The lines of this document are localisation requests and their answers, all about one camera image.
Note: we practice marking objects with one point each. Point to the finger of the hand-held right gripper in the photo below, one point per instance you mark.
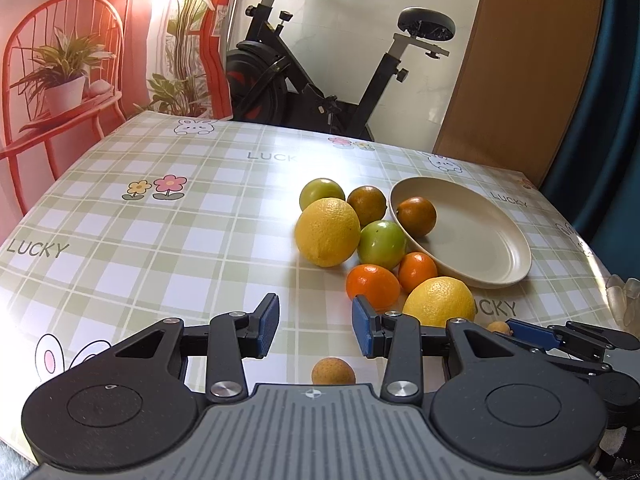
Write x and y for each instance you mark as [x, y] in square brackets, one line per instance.
[530, 332]
[590, 336]

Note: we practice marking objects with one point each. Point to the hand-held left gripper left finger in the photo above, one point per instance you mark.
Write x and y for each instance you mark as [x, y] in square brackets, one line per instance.
[270, 327]

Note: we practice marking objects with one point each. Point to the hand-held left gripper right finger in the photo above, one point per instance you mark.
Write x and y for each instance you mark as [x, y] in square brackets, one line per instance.
[361, 327]

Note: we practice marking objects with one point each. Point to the brown longan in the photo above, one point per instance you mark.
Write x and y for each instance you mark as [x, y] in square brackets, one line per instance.
[498, 328]
[333, 371]

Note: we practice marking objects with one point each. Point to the bright orange mandarin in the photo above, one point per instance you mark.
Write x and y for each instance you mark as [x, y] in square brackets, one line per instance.
[372, 286]

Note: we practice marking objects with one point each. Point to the small orange tangerine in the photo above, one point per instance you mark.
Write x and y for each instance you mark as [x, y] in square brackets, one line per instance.
[417, 271]

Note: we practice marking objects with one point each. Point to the green apple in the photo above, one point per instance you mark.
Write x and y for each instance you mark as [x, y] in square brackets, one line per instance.
[382, 245]
[322, 194]

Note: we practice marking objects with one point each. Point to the large yellow lemon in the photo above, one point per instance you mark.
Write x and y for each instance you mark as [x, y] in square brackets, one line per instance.
[327, 231]

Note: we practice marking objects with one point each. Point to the beige oval plate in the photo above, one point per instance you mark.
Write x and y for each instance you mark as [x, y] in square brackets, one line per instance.
[470, 240]

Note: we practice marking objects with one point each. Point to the dark greenish orange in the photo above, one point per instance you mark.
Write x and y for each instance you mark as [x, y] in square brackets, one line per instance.
[417, 216]
[368, 205]

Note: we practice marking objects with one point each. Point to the clear table corner protector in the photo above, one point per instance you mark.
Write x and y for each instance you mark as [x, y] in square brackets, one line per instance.
[622, 295]

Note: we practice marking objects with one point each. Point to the green checked tablecloth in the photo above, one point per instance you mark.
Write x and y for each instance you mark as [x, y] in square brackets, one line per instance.
[150, 240]

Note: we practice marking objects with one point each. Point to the dark blue curtain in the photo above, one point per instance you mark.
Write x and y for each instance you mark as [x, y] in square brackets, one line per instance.
[615, 135]

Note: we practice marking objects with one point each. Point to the black exercise bike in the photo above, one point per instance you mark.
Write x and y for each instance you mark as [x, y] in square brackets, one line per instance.
[305, 85]

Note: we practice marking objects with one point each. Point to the brown wooden board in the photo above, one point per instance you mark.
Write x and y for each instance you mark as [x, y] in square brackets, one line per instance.
[525, 60]

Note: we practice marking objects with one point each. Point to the red plant wall poster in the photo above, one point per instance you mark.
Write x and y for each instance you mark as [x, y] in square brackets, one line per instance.
[75, 60]

